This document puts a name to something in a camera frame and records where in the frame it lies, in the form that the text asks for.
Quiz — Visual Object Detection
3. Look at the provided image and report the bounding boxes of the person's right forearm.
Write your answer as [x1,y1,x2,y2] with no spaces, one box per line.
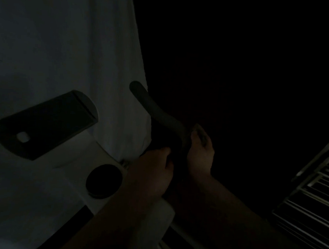
[187,173,314,249]

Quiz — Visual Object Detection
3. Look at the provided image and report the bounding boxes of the metal drying rack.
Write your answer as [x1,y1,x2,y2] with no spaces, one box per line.
[270,135,329,249]

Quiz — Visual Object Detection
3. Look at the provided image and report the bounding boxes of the white exercise bike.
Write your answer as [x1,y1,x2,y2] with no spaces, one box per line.
[0,76,223,249]

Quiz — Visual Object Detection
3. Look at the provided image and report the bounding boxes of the person's left hand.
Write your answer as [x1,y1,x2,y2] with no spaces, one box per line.
[121,145,176,207]

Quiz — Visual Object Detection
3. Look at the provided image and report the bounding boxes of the grey white tablet holder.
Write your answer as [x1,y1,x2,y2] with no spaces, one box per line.
[0,87,100,163]

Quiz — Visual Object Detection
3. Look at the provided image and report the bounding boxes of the person's right hand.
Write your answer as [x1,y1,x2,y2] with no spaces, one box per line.
[185,124,217,182]

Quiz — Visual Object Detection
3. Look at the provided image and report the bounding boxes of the person's left forearm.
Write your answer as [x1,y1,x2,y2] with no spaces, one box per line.
[59,192,157,249]

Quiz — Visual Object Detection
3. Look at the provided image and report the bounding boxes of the white hanging sheet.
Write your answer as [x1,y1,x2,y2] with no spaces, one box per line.
[0,0,157,249]

